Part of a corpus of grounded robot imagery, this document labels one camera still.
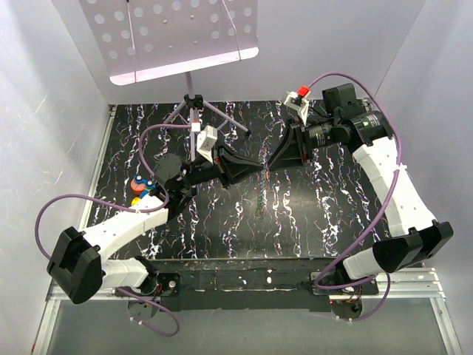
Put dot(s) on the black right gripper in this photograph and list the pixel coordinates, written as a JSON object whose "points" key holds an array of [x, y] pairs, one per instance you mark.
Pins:
{"points": [[293, 148]]}

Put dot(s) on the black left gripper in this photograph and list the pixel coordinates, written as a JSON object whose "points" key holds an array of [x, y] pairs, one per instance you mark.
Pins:
{"points": [[230, 168]]}

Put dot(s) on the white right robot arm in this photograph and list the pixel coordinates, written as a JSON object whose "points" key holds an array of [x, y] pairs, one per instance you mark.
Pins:
{"points": [[416, 234]]}

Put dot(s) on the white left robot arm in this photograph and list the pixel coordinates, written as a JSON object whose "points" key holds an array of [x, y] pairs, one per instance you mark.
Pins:
{"points": [[82, 263]]}

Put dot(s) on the orange blue toy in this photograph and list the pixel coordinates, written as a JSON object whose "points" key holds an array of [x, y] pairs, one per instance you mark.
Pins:
{"points": [[141, 186]]}

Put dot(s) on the yellow blue toy block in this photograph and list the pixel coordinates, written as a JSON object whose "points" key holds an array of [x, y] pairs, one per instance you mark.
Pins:
{"points": [[135, 201]]}

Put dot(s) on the white perforated music stand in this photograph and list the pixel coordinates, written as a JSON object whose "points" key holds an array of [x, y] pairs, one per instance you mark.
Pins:
{"points": [[145, 40]]}

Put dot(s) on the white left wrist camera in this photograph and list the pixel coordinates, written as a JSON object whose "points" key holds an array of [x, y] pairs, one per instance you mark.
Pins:
{"points": [[206, 140]]}

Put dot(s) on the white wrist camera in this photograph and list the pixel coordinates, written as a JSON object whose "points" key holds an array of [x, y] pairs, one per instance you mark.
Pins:
{"points": [[206, 140], [298, 101]]}

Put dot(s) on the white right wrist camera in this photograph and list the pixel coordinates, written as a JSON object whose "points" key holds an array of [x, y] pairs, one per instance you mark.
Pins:
{"points": [[298, 101]]}

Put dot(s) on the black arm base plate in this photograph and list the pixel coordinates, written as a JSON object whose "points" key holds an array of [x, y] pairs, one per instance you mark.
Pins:
{"points": [[236, 284]]}

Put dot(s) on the aluminium rail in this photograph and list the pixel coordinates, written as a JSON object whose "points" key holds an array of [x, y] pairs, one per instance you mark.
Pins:
{"points": [[409, 316]]}

